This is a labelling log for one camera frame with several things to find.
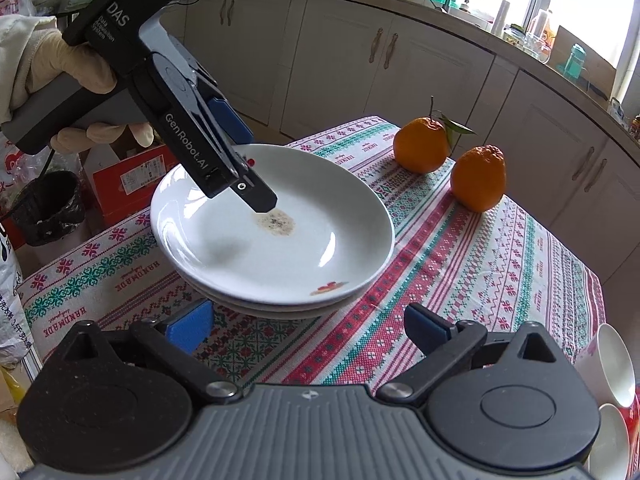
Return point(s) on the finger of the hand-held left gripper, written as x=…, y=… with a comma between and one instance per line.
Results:
x=232, y=122
x=257, y=195

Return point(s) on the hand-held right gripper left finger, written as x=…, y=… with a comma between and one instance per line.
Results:
x=192, y=327

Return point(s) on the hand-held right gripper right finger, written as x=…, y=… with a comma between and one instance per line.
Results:
x=427, y=327

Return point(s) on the white plate with fruit print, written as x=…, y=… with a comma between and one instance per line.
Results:
x=325, y=220
x=186, y=280
x=260, y=313

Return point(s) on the white bowl with pink flowers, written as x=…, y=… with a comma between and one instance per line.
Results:
x=612, y=365

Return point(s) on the person's left forearm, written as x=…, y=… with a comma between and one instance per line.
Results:
x=15, y=60

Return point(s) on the person's left hand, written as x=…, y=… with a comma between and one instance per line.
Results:
x=75, y=65

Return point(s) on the patterned red green tablecloth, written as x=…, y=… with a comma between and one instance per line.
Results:
x=450, y=270

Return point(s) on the red cardboard box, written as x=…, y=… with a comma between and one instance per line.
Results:
x=130, y=190

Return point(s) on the orange without leaf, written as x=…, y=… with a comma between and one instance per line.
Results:
x=479, y=180

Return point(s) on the black trash bin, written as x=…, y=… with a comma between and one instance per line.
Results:
x=45, y=210

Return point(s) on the orange with green leaf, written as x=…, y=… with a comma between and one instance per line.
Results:
x=420, y=145

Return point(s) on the red and white plastic bag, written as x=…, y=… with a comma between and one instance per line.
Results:
x=12, y=165

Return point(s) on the white printed bag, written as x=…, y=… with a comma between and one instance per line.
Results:
x=12, y=285

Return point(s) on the white kitchen cabinet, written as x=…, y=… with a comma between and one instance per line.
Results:
x=450, y=85

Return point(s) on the stack of clear cups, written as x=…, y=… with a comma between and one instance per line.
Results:
x=501, y=20

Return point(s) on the clear plastic container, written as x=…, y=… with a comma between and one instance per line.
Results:
x=616, y=109

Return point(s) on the glass jar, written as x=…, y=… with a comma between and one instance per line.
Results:
x=512, y=39

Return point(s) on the glass mug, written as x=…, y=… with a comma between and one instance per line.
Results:
x=537, y=50

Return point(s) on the teal water bottle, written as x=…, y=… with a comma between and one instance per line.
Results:
x=574, y=60

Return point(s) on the brown cutting board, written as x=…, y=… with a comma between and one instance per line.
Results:
x=600, y=70

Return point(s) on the cooking oil bottle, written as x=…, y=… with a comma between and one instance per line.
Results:
x=542, y=25

